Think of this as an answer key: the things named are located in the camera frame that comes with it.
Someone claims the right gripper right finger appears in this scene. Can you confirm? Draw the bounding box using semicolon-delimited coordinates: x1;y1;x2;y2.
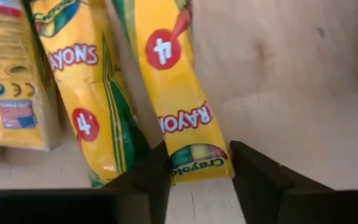
230;140;358;224

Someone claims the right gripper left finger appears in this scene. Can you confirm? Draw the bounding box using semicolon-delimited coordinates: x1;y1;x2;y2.
0;141;172;224

